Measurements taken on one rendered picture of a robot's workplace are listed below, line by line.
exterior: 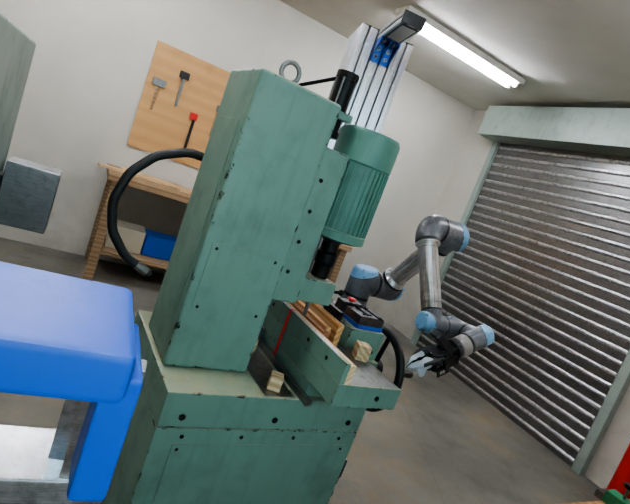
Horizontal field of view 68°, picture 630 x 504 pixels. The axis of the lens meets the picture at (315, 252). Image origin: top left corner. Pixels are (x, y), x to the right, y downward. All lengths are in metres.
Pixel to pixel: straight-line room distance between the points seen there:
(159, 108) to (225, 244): 3.37
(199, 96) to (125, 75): 0.61
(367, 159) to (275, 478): 0.87
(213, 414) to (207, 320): 0.22
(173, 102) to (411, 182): 2.68
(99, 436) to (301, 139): 0.83
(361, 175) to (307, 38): 3.61
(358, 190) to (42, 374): 0.99
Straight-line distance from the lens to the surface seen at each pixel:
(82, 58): 4.42
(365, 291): 2.09
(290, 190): 1.13
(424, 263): 1.80
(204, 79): 4.48
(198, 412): 1.15
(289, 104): 1.11
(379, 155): 1.28
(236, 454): 1.27
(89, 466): 0.47
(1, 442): 0.58
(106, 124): 4.42
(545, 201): 4.76
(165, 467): 1.22
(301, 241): 1.23
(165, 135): 4.43
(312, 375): 1.25
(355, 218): 1.28
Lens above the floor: 1.34
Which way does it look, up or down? 8 degrees down
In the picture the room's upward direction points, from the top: 20 degrees clockwise
